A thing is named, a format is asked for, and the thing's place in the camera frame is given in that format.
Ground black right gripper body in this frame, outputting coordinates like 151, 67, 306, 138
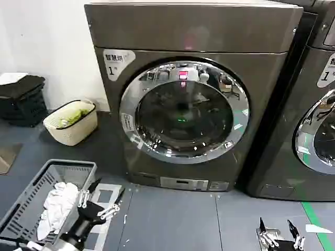
274, 242, 296, 251

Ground black plastic crate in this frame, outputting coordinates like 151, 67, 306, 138
0, 87, 48, 128

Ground green clothes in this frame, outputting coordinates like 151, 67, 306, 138
58, 102, 92, 129

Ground round glass dryer door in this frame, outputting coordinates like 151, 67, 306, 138
119, 59, 250, 165

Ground round chrome-rimmed dryer door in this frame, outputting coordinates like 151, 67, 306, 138
294, 88, 335, 176

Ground white paper sheet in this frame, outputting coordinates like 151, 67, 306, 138
0, 73, 29, 86

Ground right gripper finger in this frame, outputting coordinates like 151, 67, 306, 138
287, 219, 306, 249
257, 216, 280, 248

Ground green floor tape strip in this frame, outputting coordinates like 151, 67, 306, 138
300, 200, 335, 251

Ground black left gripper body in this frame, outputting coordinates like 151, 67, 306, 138
62, 200, 106, 249

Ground grey slotted laundry basket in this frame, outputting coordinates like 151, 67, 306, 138
0, 158, 97, 245

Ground black folded cloth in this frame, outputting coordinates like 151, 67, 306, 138
0, 75, 46, 99

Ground white crumpled garment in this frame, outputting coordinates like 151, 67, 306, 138
36, 181, 81, 242

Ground grey dryer with number label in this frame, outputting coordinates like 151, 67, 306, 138
84, 2, 304, 193

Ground cream plastic laundry basket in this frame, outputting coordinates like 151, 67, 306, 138
43, 99, 98, 147

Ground grey dryer partly seen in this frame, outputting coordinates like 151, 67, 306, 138
244, 0, 335, 202

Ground brown floor mat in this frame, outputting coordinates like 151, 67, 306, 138
0, 142, 24, 175

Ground white pointed paper scrap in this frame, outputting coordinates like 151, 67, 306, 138
305, 224, 332, 233

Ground white square floor marker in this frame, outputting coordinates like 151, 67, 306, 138
92, 184, 123, 251

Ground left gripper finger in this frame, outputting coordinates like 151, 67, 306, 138
77, 178, 103, 209
97, 188, 126, 220

